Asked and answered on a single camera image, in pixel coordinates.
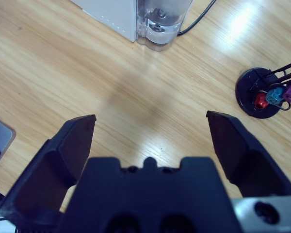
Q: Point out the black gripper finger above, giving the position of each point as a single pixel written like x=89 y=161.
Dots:
x=245 y=160
x=51 y=170

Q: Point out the red coffee capsule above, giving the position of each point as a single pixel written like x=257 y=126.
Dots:
x=262 y=100

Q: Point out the small teal coffee capsule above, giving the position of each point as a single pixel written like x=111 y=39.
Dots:
x=275 y=95

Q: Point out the white capsule coffee machine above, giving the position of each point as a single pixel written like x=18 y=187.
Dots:
x=111 y=14

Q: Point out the black capsule holder with rods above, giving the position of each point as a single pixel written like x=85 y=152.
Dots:
x=245 y=89

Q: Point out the clear water tank black lid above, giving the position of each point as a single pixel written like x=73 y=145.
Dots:
x=160 y=24

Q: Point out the centre grey mount plate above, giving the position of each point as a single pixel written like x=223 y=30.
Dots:
x=1 y=138

